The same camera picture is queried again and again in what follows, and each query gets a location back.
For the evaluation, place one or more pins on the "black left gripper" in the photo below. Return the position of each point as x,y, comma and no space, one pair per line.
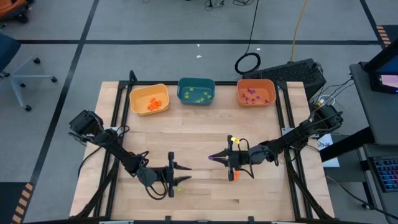
155,175

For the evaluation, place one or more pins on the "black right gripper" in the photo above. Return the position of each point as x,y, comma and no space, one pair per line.
245,158

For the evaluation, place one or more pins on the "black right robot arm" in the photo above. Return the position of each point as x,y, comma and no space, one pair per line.
295,135

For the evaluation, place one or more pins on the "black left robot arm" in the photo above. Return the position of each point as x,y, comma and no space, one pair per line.
109,141

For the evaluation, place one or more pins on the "teal plastic bin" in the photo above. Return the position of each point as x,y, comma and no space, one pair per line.
196,95

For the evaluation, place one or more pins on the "orange plastic bin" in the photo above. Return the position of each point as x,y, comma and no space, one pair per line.
264,90

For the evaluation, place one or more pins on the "yellow plastic bin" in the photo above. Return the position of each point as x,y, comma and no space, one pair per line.
140,99

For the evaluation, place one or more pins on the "white paper label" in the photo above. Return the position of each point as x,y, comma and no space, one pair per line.
325,144

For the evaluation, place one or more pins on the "white power strip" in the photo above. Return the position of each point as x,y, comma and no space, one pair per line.
320,101

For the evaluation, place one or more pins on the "black desk support bar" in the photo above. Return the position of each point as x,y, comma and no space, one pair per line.
348,144

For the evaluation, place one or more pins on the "grey side desk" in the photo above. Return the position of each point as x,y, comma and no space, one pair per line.
373,118

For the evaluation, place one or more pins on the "grey keyboard desk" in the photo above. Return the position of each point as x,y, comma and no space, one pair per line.
373,202

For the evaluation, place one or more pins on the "hazard striped floor mat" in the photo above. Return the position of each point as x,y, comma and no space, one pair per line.
21,202
384,34

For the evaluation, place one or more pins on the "backlit keyboard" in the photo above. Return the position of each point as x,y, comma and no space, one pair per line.
387,172

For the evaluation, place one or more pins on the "black monitor screen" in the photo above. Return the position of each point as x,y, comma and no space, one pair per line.
384,74

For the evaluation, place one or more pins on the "blue office chair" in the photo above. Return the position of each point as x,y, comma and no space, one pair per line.
6,46

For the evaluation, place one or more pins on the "orange office chair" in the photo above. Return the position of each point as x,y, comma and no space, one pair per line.
11,7

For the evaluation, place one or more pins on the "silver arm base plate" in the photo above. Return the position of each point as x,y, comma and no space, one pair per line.
284,130
109,128

